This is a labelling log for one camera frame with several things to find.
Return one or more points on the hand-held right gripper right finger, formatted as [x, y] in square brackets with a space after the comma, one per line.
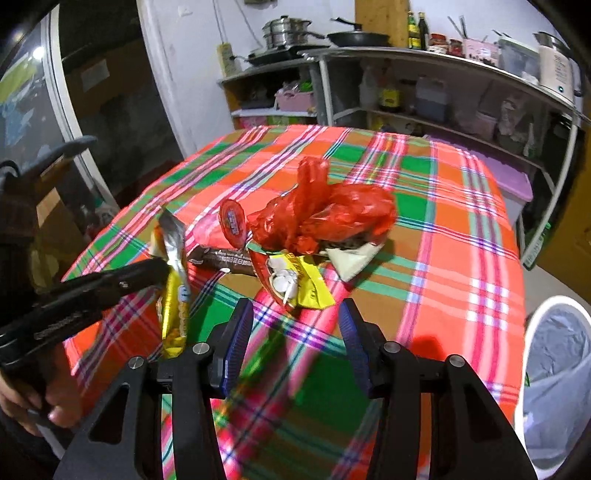
[353, 341]

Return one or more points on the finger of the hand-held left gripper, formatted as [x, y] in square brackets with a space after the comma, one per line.
[111, 284]

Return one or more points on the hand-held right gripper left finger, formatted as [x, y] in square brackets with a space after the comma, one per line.
[238, 341]

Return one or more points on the yellow snack packet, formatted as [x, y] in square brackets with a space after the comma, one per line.
[314, 286]

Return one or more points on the yellow silver-lined wrapper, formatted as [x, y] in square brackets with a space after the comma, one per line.
[178, 300]

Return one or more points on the white triangular paper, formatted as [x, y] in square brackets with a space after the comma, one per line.
[351, 261]

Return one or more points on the brown chocolate bar wrapper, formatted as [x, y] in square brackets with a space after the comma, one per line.
[221, 262]

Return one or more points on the red plastic bag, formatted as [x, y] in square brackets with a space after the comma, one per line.
[323, 207]

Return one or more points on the white trash bin with liner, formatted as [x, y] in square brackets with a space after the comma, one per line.
[558, 369]

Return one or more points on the person's left hand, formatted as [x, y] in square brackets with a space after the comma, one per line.
[64, 397]

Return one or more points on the plaid tablecloth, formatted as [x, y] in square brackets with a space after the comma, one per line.
[438, 230]

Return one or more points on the glass sliding door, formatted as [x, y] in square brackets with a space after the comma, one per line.
[115, 92]

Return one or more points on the purple-lidded storage box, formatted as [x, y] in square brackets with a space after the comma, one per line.
[503, 180]

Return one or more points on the yellow-labelled shelf bottle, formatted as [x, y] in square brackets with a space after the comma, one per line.
[390, 99]

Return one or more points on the pink plastic basket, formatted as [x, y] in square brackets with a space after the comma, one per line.
[295, 100]

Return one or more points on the yellowed power strip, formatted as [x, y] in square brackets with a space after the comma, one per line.
[227, 60]

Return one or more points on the pink plastic cup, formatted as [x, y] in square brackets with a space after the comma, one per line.
[486, 124]

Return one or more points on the plastic jug dark liquid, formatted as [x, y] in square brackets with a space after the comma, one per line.
[431, 99]

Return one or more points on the low wooden shelf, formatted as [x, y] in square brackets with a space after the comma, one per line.
[258, 76]

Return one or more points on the crumpled plastic bag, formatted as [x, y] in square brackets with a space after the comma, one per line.
[517, 117]

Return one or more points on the black induction cooker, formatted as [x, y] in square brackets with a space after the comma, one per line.
[286, 54]

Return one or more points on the grey metal shelf rack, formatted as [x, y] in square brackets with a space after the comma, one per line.
[415, 59]

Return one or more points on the black frying pan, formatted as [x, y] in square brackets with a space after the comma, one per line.
[360, 39]

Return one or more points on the steel steamer pot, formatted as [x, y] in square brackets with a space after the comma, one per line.
[284, 32]

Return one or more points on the small red sauce jar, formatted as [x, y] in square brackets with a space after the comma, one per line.
[455, 47]

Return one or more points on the yellow-labelled oil bottle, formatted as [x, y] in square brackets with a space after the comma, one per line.
[413, 34]

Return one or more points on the pink utensil holder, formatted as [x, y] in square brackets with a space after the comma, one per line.
[480, 53]

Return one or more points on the dark sauce bottle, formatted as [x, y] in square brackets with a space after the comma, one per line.
[424, 33]

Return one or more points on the wooden cutting board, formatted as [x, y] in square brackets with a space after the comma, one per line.
[381, 21]

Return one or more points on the clear plastic container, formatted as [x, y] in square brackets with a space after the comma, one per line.
[517, 60]

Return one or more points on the dark chopsticks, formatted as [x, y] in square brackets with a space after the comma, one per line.
[459, 28]

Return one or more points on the white electric kettle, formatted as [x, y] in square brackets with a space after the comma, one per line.
[556, 69]

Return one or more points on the white wall switch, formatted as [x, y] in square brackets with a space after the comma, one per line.
[184, 12]

